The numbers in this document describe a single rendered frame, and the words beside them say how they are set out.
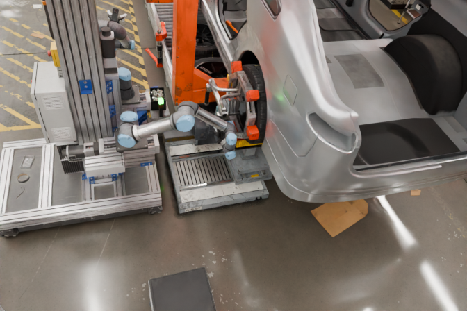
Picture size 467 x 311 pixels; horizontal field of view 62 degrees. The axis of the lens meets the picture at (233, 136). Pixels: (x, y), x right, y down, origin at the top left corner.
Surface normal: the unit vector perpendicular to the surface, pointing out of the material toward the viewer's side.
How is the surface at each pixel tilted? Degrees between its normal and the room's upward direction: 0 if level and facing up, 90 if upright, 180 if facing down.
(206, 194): 0
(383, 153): 0
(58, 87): 0
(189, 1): 90
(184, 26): 90
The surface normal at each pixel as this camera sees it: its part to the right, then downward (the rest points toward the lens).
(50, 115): 0.26, 0.72
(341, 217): 0.11, -0.68
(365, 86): 0.22, -0.37
